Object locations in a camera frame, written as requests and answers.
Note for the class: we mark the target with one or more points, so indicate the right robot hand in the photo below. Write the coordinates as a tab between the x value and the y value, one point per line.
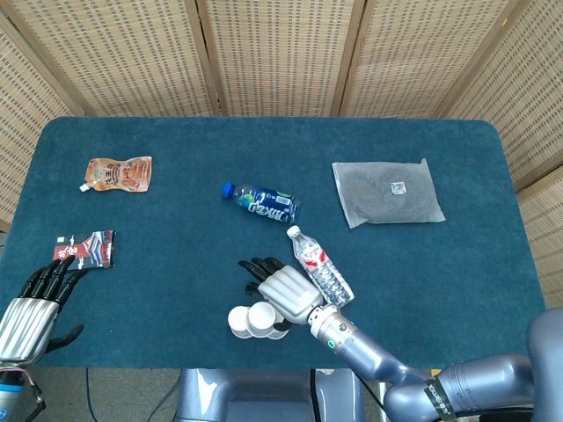
290	292

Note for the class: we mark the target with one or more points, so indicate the blue drink bottle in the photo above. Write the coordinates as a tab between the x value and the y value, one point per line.
266	204

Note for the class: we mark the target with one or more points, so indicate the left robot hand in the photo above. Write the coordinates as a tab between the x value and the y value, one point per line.
26	327

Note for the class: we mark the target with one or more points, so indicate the grey zip bag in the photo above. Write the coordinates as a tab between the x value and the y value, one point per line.
382	195

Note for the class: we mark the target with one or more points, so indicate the blue-grey robot torso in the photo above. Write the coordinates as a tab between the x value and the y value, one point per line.
264	395

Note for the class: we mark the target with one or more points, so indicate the teal felt table cover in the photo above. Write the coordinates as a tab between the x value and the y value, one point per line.
176	290

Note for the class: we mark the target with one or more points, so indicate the clear water bottle red label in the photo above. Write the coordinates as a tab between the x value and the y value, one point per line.
319	266

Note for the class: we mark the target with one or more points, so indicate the dark red snack packet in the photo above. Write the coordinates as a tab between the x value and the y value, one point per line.
92	248

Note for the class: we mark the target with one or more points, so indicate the white paper cup blue flower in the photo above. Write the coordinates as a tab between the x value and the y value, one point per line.
238	318
261	314
279	336

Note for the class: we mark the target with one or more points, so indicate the brown spout pouch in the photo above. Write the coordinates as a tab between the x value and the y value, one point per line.
121	173

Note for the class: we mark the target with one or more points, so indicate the bamboo folding screen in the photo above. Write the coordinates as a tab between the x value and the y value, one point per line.
281	53

